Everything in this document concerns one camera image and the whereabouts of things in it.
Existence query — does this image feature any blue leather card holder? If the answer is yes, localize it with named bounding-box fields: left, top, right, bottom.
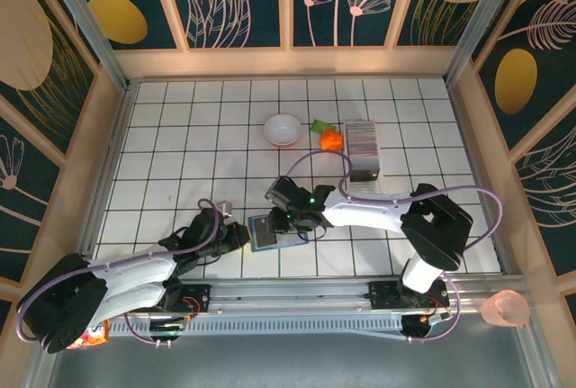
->
left=247, top=212, right=311, bottom=253

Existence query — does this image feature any clear acrylic card rack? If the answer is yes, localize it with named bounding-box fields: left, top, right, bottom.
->
left=342, top=119, right=384, bottom=194

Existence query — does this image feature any orange toy fruit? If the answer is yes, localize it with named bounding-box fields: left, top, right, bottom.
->
left=319, top=130, right=346, bottom=153

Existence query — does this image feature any white bowl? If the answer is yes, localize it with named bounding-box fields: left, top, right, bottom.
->
left=263, top=113, right=303, bottom=149

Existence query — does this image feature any green packet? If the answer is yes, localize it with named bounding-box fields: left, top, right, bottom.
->
left=310, top=118, right=339, bottom=134

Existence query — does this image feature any black controller board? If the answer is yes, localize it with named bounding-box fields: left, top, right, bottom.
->
left=148, top=317, right=186, bottom=340
left=401, top=313, right=453, bottom=340

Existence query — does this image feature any colourful snack packet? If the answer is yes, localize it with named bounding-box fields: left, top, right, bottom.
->
left=67, top=320, right=113, bottom=349

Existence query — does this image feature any pink plastic cup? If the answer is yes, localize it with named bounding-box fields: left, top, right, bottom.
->
left=479, top=289, right=532, bottom=329

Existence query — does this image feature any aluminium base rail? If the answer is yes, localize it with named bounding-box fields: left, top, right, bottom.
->
left=130, top=275, right=527, bottom=317

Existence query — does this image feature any white slotted cable duct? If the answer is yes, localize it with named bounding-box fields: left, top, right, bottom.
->
left=107, top=315, right=406, bottom=340

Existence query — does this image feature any aluminium table side rail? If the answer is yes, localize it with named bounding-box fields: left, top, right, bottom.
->
left=78, top=84, right=136, bottom=267
left=447, top=84, right=514, bottom=275

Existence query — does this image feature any aluminium frame post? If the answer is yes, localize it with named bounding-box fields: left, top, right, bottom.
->
left=38, top=0, right=132, bottom=92
left=443, top=0, right=527, bottom=87

